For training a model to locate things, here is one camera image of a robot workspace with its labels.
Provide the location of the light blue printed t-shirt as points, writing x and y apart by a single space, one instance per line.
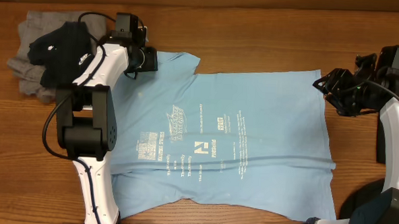
251 139

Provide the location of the black garment at right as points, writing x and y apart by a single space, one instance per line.
360 197

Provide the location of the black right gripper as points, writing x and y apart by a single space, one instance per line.
342 86

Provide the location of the grey folded garment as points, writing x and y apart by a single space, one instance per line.
39 24

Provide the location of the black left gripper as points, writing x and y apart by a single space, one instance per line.
152 62

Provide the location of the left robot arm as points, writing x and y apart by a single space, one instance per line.
85 115

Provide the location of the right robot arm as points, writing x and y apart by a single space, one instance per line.
373 87

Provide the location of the black folded Nike garment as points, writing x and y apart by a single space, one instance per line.
65 53

